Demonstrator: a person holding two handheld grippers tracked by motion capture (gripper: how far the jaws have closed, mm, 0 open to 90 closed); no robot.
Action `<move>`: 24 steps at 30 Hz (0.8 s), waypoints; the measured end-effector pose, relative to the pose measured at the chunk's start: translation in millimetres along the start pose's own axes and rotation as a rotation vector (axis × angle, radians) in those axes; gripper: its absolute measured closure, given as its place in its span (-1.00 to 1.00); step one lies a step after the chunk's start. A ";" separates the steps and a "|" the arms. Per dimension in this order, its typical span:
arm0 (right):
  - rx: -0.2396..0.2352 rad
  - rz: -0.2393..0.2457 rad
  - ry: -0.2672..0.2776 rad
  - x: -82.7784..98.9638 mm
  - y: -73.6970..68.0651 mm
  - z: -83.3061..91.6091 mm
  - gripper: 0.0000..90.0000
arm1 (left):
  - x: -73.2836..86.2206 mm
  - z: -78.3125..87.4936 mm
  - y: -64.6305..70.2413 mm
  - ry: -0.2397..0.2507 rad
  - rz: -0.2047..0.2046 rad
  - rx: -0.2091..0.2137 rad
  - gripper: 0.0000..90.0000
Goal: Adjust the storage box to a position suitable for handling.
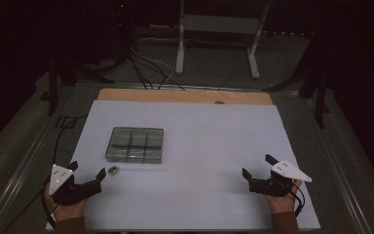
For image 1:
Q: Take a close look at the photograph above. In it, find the black tripod stand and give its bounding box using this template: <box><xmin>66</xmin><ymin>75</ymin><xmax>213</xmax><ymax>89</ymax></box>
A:
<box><xmin>40</xmin><ymin>55</ymin><xmax>116</xmax><ymax>117</ymax></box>
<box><xmin>262</xmin><ymin>32</ymin><xmax>331</xmax><ymax>130</ymax></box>

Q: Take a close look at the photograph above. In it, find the person's left hand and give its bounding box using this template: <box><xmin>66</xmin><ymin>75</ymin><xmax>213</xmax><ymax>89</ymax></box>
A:
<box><xmin>43</xmin><ymin>184</ymin><xmax>89</xmax><ymax>222</ymax></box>

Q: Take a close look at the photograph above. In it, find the white table mat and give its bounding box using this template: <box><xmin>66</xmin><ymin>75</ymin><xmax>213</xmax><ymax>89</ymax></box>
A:
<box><xmin>45</xmin><ymin>99</ymin><xmax>321</xmax><ymax>232</ymax></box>

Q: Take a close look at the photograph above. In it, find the right hand-held gripper cable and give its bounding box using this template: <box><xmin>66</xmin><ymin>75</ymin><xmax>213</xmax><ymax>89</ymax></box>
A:
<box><xmin>288</xmin><ymin>183</ymin><xmax>306</xmax><ymax>218</ymax></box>

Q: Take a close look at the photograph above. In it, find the dark equipment rack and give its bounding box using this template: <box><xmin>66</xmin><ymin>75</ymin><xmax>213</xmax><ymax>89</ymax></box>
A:
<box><xmin>91</xmin><ymin>0</ymin><xmax>135</xmax><ymax>66</ymax></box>

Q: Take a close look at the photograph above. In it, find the white metal stand frame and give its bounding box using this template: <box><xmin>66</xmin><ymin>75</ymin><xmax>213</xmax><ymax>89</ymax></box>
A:
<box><xmin>174</xmin><ymin>0</ymin><xmax>271</xmax><ymax>80</ymax></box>

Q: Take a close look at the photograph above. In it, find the hand-held gripper cable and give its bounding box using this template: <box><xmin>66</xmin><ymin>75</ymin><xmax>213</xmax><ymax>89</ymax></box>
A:
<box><xmin>288</xmin><ymin>183</ymin><xmax>306</xmax><ymax>218</ymax></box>
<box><xmin>40</xmin><ymin>176</ymin><xmax>59</xmax><ymax>229</ymax></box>

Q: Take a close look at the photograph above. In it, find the long black floor cable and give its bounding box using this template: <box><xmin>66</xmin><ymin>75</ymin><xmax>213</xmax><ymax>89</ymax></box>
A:
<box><xmin>1</xmin><ymin>113</ymin><xmax>89</xmax><ymax>234</ymax></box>

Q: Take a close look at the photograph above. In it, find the clear plastic compartment box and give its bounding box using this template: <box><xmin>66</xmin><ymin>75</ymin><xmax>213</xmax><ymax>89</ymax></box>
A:
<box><xmin>105</xmin><ymin>126</ymin><xmax>165</xmax><ymax>165</ymax></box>

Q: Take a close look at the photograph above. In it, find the white floor cable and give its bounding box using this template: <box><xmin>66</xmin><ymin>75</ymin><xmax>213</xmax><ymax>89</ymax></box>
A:
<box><xmin>135</xmin><ymin>37</ymin><xmax>175</xmax><ymax>86</ymax></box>

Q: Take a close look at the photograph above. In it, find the left hand-held gripper cable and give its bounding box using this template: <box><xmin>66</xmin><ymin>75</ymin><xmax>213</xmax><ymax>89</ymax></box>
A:
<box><xmin>40</xmin><ymin>176</ymin><xmax>59</xmax><ymax>229</ymax></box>

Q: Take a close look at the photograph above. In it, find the person's right hand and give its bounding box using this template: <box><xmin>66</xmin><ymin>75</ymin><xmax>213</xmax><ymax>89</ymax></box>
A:
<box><xmin>264</xmin><ymin>179</ymin><xmax>303</xmax><ymax>215</ymax></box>

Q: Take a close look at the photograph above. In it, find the metal floor rail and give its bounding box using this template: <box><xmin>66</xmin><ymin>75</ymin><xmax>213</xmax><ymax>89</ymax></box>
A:
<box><xmin>303</xmin><ymin>96</ymin><xmax>373</xmax><ymax>234</ymax></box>
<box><xmin>0</xmin><ymin>86</ymin><xmax>77</xmax><ymax>234</ymax></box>

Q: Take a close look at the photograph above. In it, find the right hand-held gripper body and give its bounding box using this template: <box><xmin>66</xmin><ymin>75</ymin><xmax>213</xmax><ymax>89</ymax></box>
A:
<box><xmin>248</xmin><ymin>159</ymin><xmax>314</xmax><ymax>198</ymax></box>

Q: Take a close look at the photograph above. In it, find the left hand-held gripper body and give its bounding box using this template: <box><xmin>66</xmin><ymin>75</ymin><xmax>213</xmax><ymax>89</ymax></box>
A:
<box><xmin>48</xmin><ymin>164</ymin><xmax>102</xmax><ymax>207</ymax></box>

